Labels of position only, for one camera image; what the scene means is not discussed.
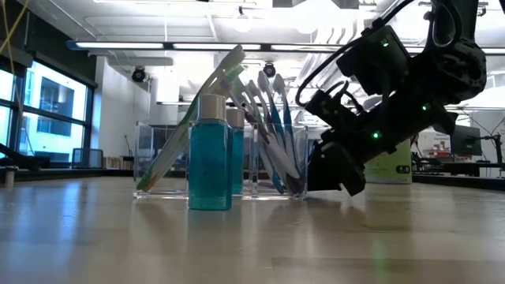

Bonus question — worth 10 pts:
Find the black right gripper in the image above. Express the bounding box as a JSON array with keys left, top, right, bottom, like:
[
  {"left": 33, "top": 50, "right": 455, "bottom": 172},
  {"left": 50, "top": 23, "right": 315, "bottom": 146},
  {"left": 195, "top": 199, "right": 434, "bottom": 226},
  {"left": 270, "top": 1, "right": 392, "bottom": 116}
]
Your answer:
[{"left": 307, "top": 92, "right": 459, "bottom": 197}]

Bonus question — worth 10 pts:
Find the teal mouthwash bottle white cap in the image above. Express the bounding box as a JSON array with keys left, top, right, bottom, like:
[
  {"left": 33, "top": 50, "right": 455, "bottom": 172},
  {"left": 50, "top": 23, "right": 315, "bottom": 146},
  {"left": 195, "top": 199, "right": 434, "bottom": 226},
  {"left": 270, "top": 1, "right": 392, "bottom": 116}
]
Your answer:
[{"left": 226, "top": 107, "right": 246, "bottom": 197}]

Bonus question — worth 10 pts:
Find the small white cap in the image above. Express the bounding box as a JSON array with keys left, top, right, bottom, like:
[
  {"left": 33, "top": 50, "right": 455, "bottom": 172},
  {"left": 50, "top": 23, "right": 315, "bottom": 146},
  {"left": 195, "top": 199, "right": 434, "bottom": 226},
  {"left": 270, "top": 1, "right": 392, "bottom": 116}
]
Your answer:
[{"left": 188, "top": 93, "right": 234, "bottom": 211}]

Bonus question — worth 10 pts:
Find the green disinfecting wipes canister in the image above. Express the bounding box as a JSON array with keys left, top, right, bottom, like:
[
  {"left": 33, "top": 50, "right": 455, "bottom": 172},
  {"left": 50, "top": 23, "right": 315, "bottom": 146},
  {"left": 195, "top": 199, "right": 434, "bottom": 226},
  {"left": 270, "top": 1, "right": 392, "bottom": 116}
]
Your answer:
[{"left": 363, "top": 138, "right": 413, "bottom": 185}]

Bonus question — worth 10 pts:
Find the black computer monitor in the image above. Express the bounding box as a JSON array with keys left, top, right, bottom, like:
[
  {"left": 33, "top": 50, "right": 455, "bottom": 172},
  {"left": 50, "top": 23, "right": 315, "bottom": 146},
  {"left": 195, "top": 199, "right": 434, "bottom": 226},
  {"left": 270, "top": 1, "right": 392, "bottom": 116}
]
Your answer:
[{"left": 449, "top": 124, "right": 483, "bottom": 157}]

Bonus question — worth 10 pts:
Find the linear ceiling light bar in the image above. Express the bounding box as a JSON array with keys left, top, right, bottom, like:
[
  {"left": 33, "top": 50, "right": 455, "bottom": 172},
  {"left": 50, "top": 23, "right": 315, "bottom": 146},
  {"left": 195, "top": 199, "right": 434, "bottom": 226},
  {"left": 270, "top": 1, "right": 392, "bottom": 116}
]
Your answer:
[{"left": 65, "top": 39, "right": 505, "bottom": 55}]

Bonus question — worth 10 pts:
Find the large window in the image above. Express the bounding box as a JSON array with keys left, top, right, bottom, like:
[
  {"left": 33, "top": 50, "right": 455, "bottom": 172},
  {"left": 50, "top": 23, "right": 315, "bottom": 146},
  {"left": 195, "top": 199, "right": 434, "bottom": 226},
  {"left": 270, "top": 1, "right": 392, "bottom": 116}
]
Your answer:
[{"left": 0, "top": 58, "right": 98, "bottom": 169}]

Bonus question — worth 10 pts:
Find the black slanted strut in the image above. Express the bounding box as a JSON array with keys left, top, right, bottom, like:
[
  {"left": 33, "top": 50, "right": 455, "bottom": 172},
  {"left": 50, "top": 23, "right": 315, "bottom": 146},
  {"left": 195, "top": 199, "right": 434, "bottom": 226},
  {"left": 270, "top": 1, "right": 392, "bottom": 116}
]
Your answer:
[{"left": 0, "top": 144, "right": 51, "bottom": 171}]

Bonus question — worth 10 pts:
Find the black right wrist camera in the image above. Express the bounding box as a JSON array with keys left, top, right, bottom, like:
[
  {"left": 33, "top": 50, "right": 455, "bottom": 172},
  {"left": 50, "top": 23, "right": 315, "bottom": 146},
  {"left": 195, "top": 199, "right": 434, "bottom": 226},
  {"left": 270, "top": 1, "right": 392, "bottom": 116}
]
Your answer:
[{"left": 304, "top": 88, "right": 358, "bottom": 133}]

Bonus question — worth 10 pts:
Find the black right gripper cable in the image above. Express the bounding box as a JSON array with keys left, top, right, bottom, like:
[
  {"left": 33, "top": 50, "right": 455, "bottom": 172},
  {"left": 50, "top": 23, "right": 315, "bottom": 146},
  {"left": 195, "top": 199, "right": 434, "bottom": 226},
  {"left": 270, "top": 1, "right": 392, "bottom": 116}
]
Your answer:
[{"left": 294, "top": 0, "right": 415, "bottom": 107}]

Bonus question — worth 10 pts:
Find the white ring lamp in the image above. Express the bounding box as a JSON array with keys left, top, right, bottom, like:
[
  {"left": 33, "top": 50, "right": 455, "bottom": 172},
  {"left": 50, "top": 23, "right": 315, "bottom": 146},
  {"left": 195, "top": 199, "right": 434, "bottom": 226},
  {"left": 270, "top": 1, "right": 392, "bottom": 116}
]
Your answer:
[{"left": 231, "top": 6, "right": 255, "bottom": 33}]

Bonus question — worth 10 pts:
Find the small grey post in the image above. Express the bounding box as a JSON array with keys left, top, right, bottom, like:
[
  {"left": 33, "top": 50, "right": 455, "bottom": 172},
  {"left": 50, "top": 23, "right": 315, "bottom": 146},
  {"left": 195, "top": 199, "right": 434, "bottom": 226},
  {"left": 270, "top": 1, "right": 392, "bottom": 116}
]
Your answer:
[{"left": 2, "top": 166, "right": 17, "bottom": 189}]

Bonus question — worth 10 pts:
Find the yellow extension cable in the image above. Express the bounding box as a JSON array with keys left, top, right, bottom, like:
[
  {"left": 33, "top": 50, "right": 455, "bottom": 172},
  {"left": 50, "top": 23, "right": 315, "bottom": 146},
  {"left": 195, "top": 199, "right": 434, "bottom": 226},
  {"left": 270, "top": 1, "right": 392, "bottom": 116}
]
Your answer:
[{"left": 0, "top": 0, "right": 31, "bottom": 54}]

